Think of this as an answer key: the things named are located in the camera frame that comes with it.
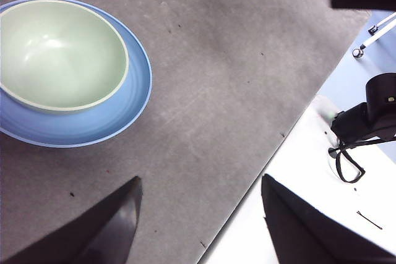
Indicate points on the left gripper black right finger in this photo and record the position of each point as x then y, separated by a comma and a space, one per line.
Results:
303, 233

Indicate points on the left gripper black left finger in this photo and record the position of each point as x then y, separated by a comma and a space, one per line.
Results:
102, 223

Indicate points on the blue plate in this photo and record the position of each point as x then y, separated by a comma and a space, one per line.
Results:
92, 128

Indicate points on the green bowl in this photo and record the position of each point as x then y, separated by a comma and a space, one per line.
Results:
62, 57

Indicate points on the white wheeled stand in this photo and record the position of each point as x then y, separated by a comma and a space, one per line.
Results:
379, 33

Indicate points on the thin black pin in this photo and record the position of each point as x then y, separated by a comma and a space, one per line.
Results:
369, 220

